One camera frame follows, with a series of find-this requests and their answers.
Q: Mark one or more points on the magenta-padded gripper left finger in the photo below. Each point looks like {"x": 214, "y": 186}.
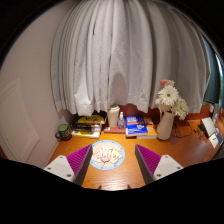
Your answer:
{"x": 60, "y": 165}

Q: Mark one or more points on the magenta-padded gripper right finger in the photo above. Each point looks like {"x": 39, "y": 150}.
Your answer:
{"x": 166, "y": 165}

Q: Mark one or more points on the pink and white computer mouse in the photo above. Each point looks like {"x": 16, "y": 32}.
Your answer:
{"x": 103, "y": 153}

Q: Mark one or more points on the dark green mug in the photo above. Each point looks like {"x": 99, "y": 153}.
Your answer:
{"x": 64, "y": 131}

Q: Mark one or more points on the orange book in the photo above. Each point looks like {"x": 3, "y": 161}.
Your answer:
{"x": 151, "y": 131}

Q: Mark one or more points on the white ceramic vase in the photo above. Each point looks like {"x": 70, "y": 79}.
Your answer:
{"x": 165, "y": 128}

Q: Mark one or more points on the yellow and white book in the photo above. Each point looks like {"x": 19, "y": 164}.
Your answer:
{"x": 85, "y": 134}

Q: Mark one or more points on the black paperback book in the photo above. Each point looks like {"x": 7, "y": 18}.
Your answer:
{"x": 85, "y": 129}
{"x": 85, "y": 125}

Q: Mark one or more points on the blue book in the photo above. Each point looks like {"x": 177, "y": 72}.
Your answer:
{"x": 136, "y": 126}

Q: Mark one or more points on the small white box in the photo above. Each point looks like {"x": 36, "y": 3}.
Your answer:
{"x": 214, "y": 140}

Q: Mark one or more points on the yellow and black book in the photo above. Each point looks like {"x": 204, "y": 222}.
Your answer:
{"x": 90, "y": 119}

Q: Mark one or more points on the white flat device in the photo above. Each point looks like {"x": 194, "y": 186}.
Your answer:
{"x": 209, "y": 126}

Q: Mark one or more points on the clear spray bottle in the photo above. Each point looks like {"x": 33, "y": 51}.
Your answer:
{"x": 121, "y": 122}

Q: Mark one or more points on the red-brown book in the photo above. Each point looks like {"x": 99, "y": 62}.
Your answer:
{"x": 113, "y": 130}

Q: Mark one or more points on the cream travel tumbler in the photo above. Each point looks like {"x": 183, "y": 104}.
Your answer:
{"x": 113, "y": 117}

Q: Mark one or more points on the white curtain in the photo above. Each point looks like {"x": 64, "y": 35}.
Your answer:
{"x": 126, "y": 50}

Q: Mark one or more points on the white wall panel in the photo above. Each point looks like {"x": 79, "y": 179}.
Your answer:
{"x": 16, "y": 126}

